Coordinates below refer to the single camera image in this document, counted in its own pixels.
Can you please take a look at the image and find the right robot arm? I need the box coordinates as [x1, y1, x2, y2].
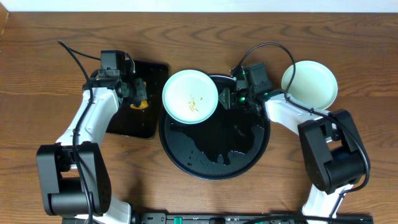
[219, 81, 370, 223]

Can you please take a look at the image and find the orange sponge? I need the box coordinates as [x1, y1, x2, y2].
[130, 100, 149, 110]

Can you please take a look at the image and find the rectangular black tray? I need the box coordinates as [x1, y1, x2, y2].
[106, 60, 169, 139]

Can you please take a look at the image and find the mint plate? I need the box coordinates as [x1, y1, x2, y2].
[281, 60, 338, 110]
[162, 70, 218, 124]

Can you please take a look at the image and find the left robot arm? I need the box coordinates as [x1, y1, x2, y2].
[36, 78, 141, 223]

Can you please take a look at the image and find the round black tray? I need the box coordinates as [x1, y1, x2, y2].
[158, 73, 271, 181]

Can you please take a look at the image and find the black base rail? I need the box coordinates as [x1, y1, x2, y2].
[61, 212, 374, 224]

